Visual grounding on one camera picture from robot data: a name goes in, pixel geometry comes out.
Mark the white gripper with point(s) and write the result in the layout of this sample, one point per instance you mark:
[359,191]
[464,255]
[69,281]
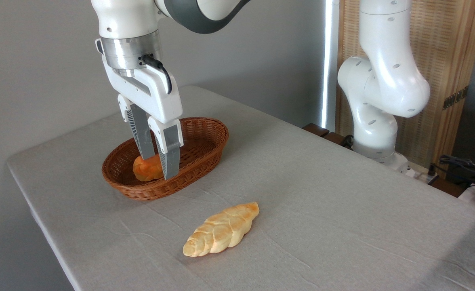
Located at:
[156,95]

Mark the orange bread roll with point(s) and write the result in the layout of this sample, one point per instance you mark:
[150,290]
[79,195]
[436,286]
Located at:
[144,170]

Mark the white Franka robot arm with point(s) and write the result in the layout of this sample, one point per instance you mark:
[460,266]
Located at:
[383,81]

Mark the pale braided bread loaf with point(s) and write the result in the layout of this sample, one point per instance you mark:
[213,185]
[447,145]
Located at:
[221,230]

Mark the brown wicker basket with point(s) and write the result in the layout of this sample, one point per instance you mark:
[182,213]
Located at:
[205,137]

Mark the grey tablecloth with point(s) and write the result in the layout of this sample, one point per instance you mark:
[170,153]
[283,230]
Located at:
[342,222]

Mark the white power strip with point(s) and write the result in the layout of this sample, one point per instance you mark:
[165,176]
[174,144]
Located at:
[421,173]

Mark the wooden bamboo folding screen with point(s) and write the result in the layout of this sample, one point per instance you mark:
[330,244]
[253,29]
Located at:
[443,48]

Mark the metal screen hinge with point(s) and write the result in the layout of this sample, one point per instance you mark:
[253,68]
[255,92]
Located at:
[455,98]

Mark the white vertical post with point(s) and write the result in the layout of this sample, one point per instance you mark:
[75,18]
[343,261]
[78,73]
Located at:
[329,60]

